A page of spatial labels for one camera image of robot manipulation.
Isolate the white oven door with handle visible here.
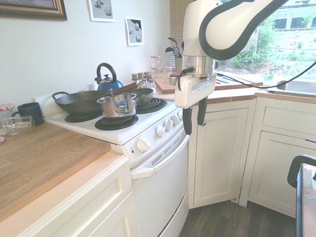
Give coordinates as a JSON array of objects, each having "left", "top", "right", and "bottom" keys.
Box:
[{"left": 130, "top": 134, "right": 191, "bottom": 235}]

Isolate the white sink cabinet door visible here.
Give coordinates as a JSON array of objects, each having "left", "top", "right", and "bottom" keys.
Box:
[{"left": 246, "top": 130, "right": 316, "bottom": 216}]

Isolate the blue kettle with black handle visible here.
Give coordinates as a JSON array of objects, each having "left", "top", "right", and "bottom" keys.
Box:
[{"left": 94, "top": 62, "right": 124, "bottom": 92}]

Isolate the frying pan with wooden handle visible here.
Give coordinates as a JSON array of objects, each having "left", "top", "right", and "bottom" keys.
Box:
[{"left": 110, "top": 81, "right": 155, "bottom": 104}]

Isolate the grey container with red top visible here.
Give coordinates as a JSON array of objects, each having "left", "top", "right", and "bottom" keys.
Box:
[{"left": 168, "top": 72, "right": 182, "bottom": 86}]

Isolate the short black wrist cable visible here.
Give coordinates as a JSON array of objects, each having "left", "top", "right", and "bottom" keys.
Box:
[{"left": 177, "top": 67, "right": 197, "bottom": 90}]

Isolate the white counter cabinet drawer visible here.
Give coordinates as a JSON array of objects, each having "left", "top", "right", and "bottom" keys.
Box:
[{"left": 14, "top": 157, "right": 134, "bottom": 237}]

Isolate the large white oven knob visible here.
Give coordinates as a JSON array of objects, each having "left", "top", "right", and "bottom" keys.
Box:
[{"left": 136, "top": 138, "right": 152, "bottom": 153}]

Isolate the thick wooden cutting board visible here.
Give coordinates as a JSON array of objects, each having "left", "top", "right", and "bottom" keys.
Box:
[{"left": 153, "top": 74, "right": 264, "bottom": 95}]

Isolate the white sink cabinet drawer front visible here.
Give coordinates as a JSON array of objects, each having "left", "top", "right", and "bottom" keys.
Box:
[{"left": 262, "top": 106, "right": 316, "bottom": 136}]

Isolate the stainless steel sink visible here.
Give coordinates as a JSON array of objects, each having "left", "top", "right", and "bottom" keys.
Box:
[{"left": 266, "top": 79, "right": 316, "bottom": 96}]

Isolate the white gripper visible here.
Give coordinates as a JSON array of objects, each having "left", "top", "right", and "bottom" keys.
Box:
[{"left": 174, "top": 73, "right": 218, "bottom": 136}]

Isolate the empty clear glass jar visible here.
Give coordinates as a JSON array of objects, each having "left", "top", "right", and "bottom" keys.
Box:
[{"left": 0, "top": 115, "right": 37, "bottom": 137}]

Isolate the white corner cabinet door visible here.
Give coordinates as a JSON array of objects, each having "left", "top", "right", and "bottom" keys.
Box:
[{"left": 188, "top": 98, "right": 258, "bottom": 210}]

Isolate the dark framed painting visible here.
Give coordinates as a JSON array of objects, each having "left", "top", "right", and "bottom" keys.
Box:
[{"left": 0, "top": 0, "right": 68, "bottom": 21}]

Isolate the stainless steel saucepan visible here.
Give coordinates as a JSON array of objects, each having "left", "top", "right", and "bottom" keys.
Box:
[{"left": 96, "top": 93, "right": 138, "bottom": 118}]

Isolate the wooden window blind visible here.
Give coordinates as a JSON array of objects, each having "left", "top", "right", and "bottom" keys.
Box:
[{"left": 169, "top": 0, "right": 186, "bottom": 68}]

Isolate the jar with red checkered lid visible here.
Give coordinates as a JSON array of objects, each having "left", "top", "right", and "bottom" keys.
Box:
[{"left": 0, "top": 103, "right": 16, "bottom": 119}]

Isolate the white stove bottom drawer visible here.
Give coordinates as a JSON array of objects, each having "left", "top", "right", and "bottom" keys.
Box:
[{"left": 158, "top": 194, "right": 190, "bottom": 237}]

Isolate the black coil burner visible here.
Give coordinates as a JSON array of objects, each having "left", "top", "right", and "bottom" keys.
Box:
[
  {"left": 64, "top": 111, "right": 94, "bottom": 123},
  {"left": 134, "top": 97, "right": 168, "bottom": 115},
  {"left": 94, "top": 114, "right": 139, "bottom": 131}
]

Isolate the navy blue mug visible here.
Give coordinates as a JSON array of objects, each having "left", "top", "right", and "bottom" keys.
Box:
[{"left": 11, "top": 102, "right": 45, "bottom": 127}]

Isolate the grey shapes print, large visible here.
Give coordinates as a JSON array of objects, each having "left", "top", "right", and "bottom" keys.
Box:
[{"left": 88, "top": 0, "right": 117, "bottom": 23}]

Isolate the grey shapes print, small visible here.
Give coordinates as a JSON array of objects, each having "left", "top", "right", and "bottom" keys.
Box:
[{"left": 124, "top": 16, "right": 145, "bottom": 47}]

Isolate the white electric stove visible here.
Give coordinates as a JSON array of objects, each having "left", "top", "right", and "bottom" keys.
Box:
[{"left": 31, "top": 82, "right": 191, "bottom": 237}]

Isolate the black wok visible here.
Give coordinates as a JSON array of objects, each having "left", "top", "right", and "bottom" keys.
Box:
[{"left": 51, "top": 89, "right": 112, "bottom": 117}]

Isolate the long black robot cable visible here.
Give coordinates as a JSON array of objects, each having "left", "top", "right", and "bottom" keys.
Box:
[{"left": 215, "top": 60, "right": 316, "bottom": 89}]

